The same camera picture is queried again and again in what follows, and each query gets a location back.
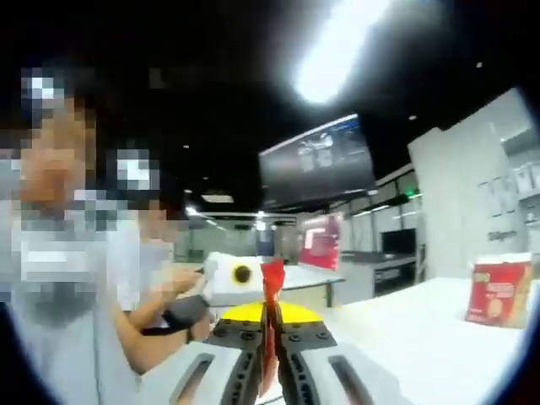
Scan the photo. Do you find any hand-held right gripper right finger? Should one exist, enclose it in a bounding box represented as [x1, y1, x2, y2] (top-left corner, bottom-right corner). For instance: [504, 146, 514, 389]
[273, 304, 413, 405]

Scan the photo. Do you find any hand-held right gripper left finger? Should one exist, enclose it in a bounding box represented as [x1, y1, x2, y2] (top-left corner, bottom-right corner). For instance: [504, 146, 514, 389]
[168, 304, 267, 405]

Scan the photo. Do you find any red coffee pouch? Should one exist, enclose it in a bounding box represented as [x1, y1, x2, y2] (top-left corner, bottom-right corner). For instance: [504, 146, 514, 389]
[258, 257, 287, 398]

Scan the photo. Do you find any red coffee box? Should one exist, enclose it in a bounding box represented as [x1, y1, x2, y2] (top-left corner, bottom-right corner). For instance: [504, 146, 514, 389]
[464, 251, 534, 330]

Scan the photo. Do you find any person's left hand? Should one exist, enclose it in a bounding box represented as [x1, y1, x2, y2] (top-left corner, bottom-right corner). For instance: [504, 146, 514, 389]
[162, 264, 208, 301]

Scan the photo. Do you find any dark wristband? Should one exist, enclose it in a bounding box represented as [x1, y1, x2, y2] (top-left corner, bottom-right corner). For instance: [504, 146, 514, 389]
[140, 294, 208, 338]

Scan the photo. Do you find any small white desk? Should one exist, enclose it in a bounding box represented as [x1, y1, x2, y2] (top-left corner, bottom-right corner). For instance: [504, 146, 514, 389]
[278, 264, 348, 310]

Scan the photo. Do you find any black television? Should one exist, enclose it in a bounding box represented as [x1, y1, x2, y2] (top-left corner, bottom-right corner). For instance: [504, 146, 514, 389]
[381, 227, 419, 255]

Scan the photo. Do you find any hanging dark monitor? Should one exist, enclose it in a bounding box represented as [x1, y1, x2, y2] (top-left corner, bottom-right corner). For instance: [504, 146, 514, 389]
[257, 112, 377, 211]

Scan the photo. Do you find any ceiling light strip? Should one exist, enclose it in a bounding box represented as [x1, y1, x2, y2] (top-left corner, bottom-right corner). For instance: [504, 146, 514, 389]
[292, 0, 396, 105]

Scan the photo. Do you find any grey metal shelf rack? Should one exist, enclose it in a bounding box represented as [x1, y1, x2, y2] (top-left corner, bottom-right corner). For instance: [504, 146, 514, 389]
[499, 126, 540, 231]

